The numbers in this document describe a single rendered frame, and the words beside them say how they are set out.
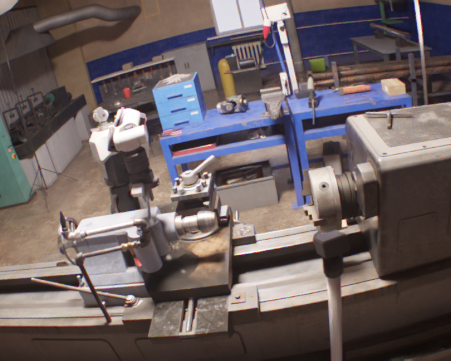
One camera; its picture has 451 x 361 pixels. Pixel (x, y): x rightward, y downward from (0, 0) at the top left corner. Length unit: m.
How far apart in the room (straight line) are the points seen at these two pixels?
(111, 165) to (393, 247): 1.42
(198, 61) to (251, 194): 4.87
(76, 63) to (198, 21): 2.87
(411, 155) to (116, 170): 1.44
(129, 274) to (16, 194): 4.32
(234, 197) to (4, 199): 3.62
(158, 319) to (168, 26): 7.46
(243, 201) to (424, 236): 2.43
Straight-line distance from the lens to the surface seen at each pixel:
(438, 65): 5.14
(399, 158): 1.32
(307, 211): 1.52
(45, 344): 2.05
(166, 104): 3.44
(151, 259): 1.57
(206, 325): 1.46
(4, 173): 5.77
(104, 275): 1.71
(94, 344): 1.88
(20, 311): 2.07
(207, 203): 1.71
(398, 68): 4.91
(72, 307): 1.88
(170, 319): 1.53
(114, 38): 8.85
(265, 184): 3.61
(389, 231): 1.43
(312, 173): 1.51
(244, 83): 6.98
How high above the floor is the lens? 1.91
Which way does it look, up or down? 27 degrees down
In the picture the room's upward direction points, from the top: 13 degrees counter-clockwise
